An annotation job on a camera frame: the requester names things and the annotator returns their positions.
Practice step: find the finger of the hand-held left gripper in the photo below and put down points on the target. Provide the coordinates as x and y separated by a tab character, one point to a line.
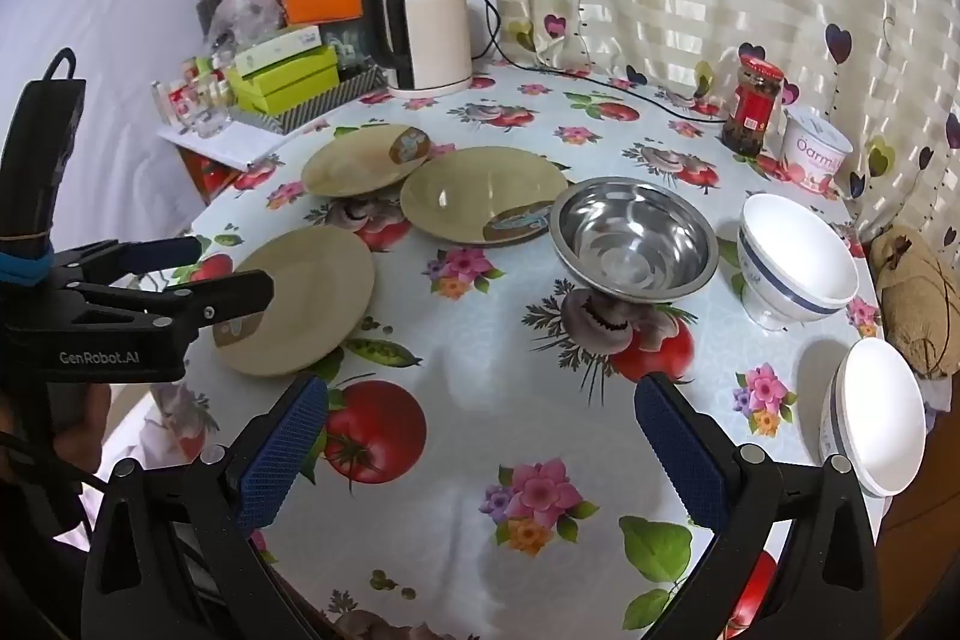
240	291
161	251

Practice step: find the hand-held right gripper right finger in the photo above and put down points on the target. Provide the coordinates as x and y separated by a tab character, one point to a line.
686	460

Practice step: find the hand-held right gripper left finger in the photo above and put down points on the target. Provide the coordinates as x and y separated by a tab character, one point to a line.
285	452

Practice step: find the beige plate with blue print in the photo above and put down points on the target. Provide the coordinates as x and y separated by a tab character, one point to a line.
352	168

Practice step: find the white bowl with blue stripe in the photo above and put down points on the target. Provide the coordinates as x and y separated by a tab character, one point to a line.
795	250
877	415

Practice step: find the stainless steel bowl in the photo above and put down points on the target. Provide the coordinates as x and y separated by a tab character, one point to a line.
630	235

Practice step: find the beige plate with brown print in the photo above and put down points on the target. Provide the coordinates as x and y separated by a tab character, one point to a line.
465	197

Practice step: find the person's left hand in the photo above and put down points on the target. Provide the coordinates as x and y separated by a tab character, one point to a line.
94	430

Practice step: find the white paper sheet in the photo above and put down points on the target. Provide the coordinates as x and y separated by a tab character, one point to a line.
225	145

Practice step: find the glass cups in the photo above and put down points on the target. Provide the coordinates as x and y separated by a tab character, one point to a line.
195	100

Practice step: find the striped tray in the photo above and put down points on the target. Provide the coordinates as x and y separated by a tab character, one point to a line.
330	100

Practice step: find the floral fruit print tablecloth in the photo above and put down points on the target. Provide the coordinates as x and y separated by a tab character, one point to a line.
487	340

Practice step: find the white and green box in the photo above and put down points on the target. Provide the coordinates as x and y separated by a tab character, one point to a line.
274	48

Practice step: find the clear plastic bag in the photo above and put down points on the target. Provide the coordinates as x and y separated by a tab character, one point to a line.
240	18

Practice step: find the brown cushion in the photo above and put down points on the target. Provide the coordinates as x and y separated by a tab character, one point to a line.
922	295

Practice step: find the orange box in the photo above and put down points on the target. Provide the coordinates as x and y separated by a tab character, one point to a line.
326	3

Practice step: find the white yogurt cup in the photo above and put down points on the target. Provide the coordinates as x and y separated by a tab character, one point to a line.
814	156

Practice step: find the cream electric kettle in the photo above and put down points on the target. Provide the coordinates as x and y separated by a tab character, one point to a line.
435	25

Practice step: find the red label sauce jar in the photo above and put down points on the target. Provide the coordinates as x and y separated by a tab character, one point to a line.
750	115

